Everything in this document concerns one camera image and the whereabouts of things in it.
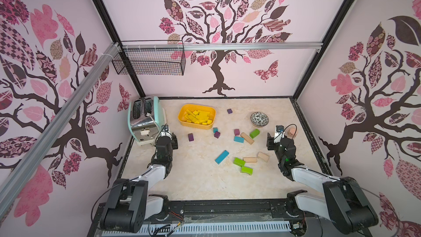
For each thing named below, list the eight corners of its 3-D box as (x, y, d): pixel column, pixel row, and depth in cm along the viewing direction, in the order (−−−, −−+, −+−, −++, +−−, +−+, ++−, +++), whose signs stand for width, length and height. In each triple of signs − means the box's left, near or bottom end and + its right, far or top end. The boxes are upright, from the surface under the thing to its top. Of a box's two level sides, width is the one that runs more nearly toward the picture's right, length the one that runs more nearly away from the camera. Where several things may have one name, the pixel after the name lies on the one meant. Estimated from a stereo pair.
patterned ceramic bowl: (251, 126, 106) (252, 123, 103) (249, 116, 112) (250, 112, 108) (268, 127, 106) (270, 123, 103) (265, 116, 112) (267, 112, 108)
